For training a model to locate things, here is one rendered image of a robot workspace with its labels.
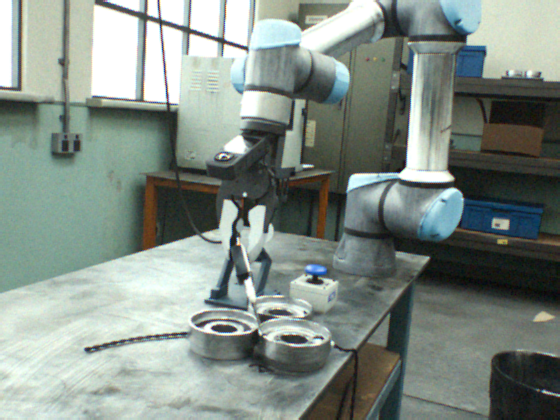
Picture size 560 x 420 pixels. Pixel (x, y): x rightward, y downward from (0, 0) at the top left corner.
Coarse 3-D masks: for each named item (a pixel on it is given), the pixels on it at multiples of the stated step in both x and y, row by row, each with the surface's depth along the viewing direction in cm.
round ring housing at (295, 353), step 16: (272, 320) 87; (288, 320) 88; (304, 320) 88; (288, 336) 85; (272, 352) 79; (288, 352) 78; (304, 352) 78; (320, 352) 80; (288, 368) 79; (304, 368) 79
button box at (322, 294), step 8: (296, 280) 108; (304, 280) 108; (312, 280) 107; (320, 280) 107; (328, 280) 109; (296, 288) 105; (304, 288) 105; (312, 288) 104; (320, 288) 104; (328, 288) 104; (336, 288) 109; (296, 296) 106; (304, 296) 105; (312, 296) 104; (320, 296) 104; (328, 296) 105; (336, 296) 109; (312, 304) 104; (320, 304) 104; (328, 304) 105; (320, 312) 104
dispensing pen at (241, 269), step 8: (232, 248) 87; (240, 248) 87; (232, 256) 86; (240, 256) 86; (240, 264) 86; (240, 272) 85; (248, 272) 85; (240, 280) 87; (248, 280) 86; (248, 288) 85; (248, 296) 85; (256, 312) 84
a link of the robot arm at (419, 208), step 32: (416, 0) 115; (448, 0) 111; (480, 0) 116; (416, 32) 116; (448, 32) 114; (416, 64) 119; (448, 64) 117; (416, 96) 120; (448, 96) 118; (416, 128) 121; (448, 128) 120; (416, 160) 122; (416, 192) 121; (448, 192) 120; (416, 224) 122; (448, 224) 123
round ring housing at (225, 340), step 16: (192, 320) 86; (240, 320) 89; (256, 320) 87; (192, 336) 82; (208, 336) 80; (224, 336) 80; (240, 336) 81; (256, 336) 83; (208, 352) 81; (224, 352) 81; (240, 352) 82
